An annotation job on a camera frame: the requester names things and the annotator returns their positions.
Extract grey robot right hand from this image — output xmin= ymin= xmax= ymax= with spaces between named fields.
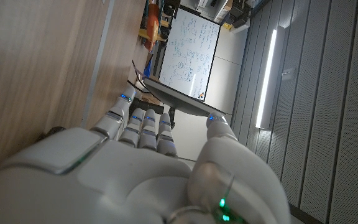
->
xmin=0 ymin=84 xmax=291 ymax=224

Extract whiteboard with writing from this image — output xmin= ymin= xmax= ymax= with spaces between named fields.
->
xmin=158 ymin=6 xmax=222 ymax=103

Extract computer monitor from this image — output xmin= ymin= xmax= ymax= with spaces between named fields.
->
xmin=142 ymin=76 xmax=228 ymax=118

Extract linear ceiling light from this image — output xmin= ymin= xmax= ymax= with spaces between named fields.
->
xmin=255 ymin=27 xmax=278 ymax=130

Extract orange and yellow machine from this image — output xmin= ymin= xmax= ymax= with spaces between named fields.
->
xmin=139 ymin=2 xmax=170 ymax=52

